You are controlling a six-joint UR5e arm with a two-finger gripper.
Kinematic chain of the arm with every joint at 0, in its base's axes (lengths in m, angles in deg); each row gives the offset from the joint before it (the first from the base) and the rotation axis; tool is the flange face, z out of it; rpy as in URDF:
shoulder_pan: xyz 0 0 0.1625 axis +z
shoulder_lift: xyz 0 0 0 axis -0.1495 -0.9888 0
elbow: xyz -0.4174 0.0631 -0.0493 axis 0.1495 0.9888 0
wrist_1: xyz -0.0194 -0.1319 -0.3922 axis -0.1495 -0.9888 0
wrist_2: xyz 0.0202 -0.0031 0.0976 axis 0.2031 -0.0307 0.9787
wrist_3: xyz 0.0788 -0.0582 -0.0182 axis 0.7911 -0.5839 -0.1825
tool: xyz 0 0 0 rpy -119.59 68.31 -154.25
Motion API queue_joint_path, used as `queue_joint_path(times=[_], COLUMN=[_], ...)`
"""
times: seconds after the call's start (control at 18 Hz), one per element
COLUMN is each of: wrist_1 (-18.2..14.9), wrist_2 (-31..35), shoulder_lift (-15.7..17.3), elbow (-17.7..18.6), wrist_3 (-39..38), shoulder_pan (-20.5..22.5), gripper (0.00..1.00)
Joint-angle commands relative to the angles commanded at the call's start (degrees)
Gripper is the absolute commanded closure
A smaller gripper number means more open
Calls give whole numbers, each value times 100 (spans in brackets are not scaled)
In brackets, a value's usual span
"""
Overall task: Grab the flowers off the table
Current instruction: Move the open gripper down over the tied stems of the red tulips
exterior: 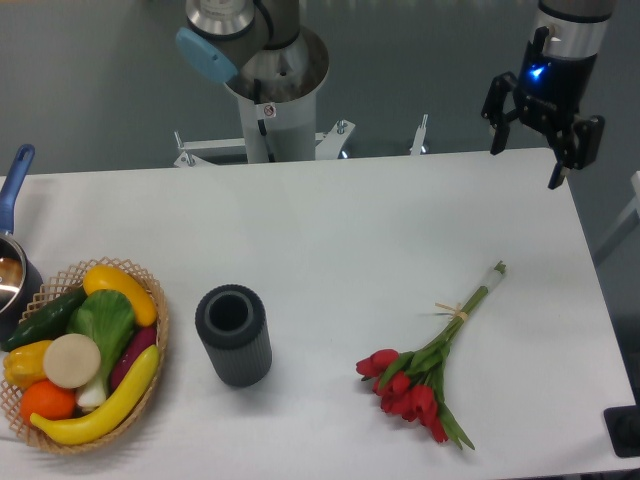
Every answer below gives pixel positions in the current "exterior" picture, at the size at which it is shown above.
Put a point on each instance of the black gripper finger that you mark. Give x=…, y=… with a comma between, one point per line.
x=493, y=110
x=575, y=147

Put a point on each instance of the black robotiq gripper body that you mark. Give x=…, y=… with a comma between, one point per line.
x=550, y=87

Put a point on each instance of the red tulip bouquet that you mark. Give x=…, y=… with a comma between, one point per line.
x=410, y=384

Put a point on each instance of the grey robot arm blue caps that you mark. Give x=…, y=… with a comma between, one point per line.
x=221, y=37

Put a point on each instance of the black box at table edge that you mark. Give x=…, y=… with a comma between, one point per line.
x=623, y=428

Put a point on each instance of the dark grey ribbed vase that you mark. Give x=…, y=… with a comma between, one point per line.
x=231, y=322

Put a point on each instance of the purple sweet potato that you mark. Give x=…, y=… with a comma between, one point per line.
x=141, y=340

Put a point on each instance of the yellow squash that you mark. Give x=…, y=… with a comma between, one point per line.
x=105, y=277

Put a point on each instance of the green bok choy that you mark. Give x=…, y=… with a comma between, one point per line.
x=106, y=317

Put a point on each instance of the woven wicker basket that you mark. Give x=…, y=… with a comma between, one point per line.
x=63, y=282

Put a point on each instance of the beige round disc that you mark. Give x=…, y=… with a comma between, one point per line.
x=71, y=361

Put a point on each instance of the green cucumber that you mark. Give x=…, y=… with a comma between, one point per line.
x=48, y=322

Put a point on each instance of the yellow banana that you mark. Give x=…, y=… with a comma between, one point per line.
x=112, y=412

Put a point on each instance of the orange fruit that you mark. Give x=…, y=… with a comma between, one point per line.
x=47, y=400

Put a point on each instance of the yellow bell pepper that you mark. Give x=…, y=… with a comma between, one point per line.
x=24, y=365

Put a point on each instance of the white frame at right edge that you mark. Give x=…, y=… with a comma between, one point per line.
x=624, y=224

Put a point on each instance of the white metal base frame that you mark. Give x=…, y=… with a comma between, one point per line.
x=335, y=144

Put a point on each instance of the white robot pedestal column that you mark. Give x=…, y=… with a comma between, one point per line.
x=276, y=94

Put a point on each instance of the blue handled saucepan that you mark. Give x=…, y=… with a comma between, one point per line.
x=20, y=280

